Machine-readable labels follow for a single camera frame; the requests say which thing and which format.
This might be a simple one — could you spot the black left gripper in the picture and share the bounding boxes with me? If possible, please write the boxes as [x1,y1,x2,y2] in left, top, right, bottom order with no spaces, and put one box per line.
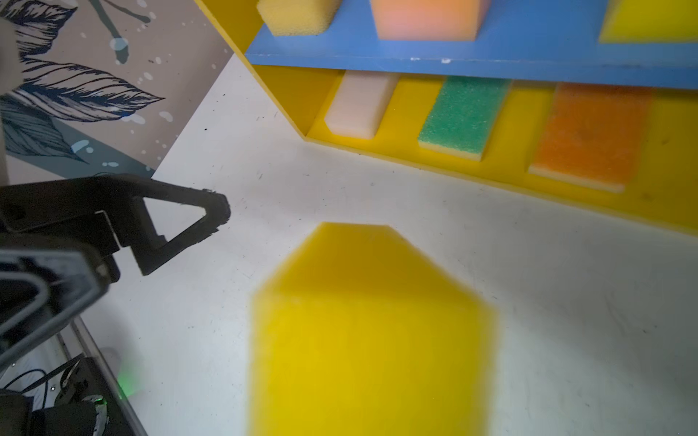
[1,175,231,368]

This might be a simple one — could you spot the pale pink sponge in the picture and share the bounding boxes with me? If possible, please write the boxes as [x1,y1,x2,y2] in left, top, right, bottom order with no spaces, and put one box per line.
[325,70,399,140]

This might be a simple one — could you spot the yellow rectangular sponge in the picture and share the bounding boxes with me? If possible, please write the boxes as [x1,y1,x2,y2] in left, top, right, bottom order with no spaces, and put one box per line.
[256,0,343,36]

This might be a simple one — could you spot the green scouring sponge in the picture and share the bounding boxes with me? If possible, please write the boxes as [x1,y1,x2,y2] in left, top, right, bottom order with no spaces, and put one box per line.
[418,76,511,162]

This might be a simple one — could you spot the salmon pink sponge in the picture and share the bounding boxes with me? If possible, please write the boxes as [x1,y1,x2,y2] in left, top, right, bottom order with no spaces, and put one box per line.
[370,0,492,41]

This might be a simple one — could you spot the orange scouring sponge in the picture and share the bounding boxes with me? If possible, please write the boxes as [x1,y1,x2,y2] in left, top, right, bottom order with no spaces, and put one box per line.
[528,84,653,194]

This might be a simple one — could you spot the small bright yellow sponge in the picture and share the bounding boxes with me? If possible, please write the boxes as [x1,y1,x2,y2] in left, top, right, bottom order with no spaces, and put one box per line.
[599,0,697,44]

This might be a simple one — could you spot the yellow wooden shelf unit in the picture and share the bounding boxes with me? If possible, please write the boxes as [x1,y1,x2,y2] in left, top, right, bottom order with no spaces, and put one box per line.
[199,1,697,234]

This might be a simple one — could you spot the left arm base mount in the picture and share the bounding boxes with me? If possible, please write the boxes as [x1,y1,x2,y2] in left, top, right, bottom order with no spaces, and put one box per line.
[0,318,148,436]

